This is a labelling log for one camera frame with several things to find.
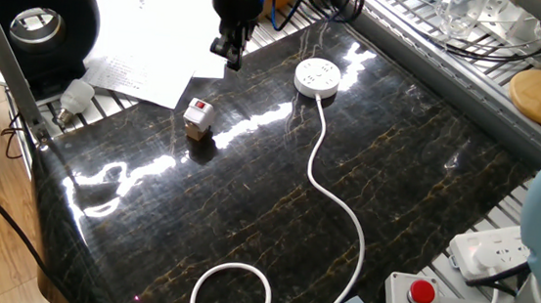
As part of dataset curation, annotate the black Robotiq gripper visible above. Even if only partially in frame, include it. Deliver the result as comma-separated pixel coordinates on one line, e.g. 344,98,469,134
204,0,266,74

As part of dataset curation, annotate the white bulb holder red switch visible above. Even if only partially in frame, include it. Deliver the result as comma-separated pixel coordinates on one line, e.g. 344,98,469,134
181,96,217,134

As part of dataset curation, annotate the round white socket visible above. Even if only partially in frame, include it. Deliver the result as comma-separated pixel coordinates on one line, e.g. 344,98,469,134
292,55,343,102

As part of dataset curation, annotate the white light bulb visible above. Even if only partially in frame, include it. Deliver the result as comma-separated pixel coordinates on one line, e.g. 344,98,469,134
51,77,97,132

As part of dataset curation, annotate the blank white paper sheet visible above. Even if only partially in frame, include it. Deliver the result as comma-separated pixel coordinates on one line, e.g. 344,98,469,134
83,0,234,83

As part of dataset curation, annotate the small wooden cube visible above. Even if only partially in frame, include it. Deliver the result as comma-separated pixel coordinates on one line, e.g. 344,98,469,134
183,119,212,143

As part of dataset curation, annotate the clear glass jar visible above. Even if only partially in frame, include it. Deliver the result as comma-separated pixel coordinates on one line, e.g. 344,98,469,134
431,0,494,42

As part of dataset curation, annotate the white power strip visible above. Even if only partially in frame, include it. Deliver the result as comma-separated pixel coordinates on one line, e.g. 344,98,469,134
445,219,535,287

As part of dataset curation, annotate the black ring light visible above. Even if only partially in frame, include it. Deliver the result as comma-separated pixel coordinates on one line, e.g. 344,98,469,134
0,0,103,96

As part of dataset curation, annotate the grey metal side rail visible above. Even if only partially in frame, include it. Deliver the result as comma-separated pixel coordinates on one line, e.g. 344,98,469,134
319,0,541,171

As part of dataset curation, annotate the thick white socket cable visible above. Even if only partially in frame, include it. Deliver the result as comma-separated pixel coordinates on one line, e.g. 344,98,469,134
189,84,379,303

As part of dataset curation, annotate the aluminium frame beam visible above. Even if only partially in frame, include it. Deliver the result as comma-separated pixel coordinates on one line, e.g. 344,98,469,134
0,0,64,151

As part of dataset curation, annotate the black floor cable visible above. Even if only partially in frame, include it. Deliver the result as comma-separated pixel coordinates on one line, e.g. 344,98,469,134
0,147,84,302

